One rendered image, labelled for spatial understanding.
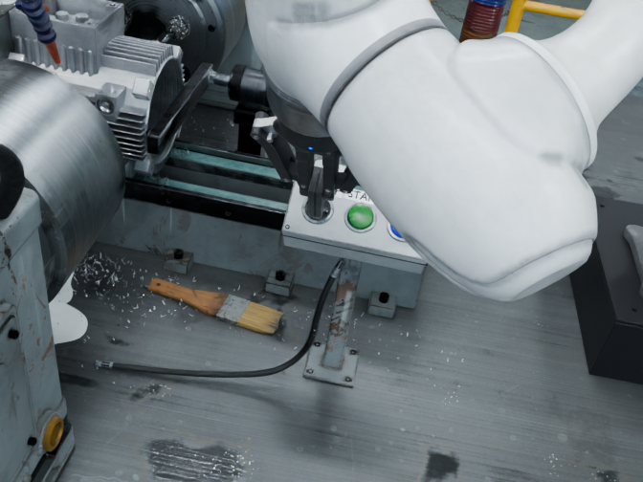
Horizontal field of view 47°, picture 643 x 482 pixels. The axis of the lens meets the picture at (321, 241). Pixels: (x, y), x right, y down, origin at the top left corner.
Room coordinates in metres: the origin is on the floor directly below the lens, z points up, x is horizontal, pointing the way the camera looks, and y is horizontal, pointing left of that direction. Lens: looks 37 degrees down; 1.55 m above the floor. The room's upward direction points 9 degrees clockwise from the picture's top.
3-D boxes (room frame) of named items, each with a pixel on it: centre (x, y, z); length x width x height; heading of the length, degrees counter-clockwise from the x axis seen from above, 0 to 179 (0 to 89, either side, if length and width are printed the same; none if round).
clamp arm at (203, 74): (0.98, 0.24, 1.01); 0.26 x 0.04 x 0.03; 176
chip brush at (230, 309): (0.79, 0.14, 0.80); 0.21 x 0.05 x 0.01; 78
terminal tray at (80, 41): (0.97, 0.40, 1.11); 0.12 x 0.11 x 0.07; 86
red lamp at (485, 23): (1.22, -0.21, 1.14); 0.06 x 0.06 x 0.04
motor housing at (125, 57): (0.96, 0.36, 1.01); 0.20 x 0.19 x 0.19; 86
